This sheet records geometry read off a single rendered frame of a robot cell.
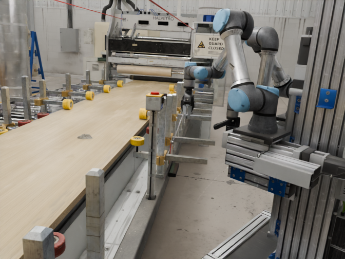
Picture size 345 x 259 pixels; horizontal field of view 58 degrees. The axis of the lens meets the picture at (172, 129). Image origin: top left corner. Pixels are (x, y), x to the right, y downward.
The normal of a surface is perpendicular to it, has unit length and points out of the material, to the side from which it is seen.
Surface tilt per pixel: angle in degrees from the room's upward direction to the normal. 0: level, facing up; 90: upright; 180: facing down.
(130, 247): 0
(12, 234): 0
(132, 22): 90
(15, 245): 0
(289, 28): 90
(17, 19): 90
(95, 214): 90
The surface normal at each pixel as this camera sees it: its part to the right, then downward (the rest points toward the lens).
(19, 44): 0.79, 0.21
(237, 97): -0.87, 0.20
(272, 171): -0.67, 0.16
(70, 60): -0.21, 0.25
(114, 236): 0.06, -0.96
